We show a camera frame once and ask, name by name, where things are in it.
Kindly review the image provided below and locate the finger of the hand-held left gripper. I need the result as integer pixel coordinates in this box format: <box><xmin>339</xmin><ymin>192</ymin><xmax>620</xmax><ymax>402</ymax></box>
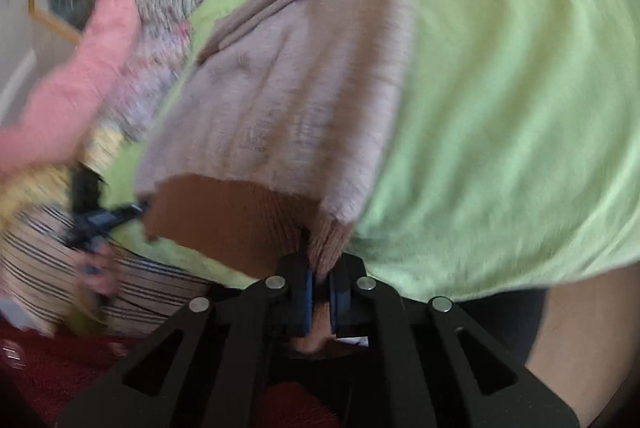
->
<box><xmin>111</xmin><ymin>202</ymin><xmax>149</xmax><ymax>229</ymax></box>

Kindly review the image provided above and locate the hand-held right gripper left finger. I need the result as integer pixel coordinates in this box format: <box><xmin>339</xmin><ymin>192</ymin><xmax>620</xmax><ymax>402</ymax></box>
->
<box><xmin>55</xmin><ymin>254</ymin><xmax>316</xmax><ymax>428</ymax></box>

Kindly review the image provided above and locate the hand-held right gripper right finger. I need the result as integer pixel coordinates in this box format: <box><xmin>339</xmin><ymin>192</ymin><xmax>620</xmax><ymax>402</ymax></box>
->
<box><xmin>330</xmin><ymin>254</ymin><xmax>581</xmax><ymax>428</ymax></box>

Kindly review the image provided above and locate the beige knit sweater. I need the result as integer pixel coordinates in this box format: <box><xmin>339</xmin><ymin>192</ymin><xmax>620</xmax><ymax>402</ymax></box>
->
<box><xmin>135</xmin><ymin>0</ymin><xmax>418</xmax><ymax>354</ymax></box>

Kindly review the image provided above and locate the person's left forearm pink sleeve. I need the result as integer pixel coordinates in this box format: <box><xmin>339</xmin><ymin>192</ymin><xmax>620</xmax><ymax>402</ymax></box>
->
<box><xmin>0</xmin><ymin>0</ymin><xmax>147</xmax><ymax>179</ymax></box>

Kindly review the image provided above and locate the person's left hand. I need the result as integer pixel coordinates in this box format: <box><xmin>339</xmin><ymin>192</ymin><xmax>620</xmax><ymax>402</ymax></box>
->
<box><xmin>77</xmin><ymin>239</ymin><xmax>121</xmax><ymax>309</ymax></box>

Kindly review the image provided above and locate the yellow patterned cloth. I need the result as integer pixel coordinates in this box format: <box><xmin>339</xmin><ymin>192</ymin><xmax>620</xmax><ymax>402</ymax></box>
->
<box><xmin>0</xmin><ymin>128</ymin><xmax>128</xmax><ymax>231</ymax></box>

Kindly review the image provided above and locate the striped cloth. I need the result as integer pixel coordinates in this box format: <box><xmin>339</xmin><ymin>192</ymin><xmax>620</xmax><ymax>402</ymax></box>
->
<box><xmin>0</xmin><ymin>203</ymin><xmax>226</xmax><ymax>340</ymax></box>

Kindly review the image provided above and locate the light green bed sheet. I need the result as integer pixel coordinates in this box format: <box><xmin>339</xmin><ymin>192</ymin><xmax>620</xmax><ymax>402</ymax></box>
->
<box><xmin>102</xmin><ymin>0</ymin><xmax>640</xmax><ymax>304</ymax></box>

